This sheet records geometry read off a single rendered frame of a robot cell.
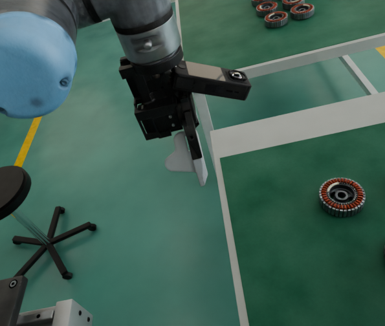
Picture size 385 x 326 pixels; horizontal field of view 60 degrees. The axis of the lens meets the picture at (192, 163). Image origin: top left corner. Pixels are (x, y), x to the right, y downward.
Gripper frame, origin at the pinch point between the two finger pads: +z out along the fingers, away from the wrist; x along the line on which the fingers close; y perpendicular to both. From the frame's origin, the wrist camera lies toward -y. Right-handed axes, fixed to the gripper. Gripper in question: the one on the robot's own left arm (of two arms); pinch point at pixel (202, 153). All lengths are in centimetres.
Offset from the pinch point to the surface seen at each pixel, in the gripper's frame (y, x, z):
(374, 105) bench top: -56, -46, 40
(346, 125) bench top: -44, -39, 40
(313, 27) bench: -57, -108, 40
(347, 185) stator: -34, -14, 37
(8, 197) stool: 97, -63, 59
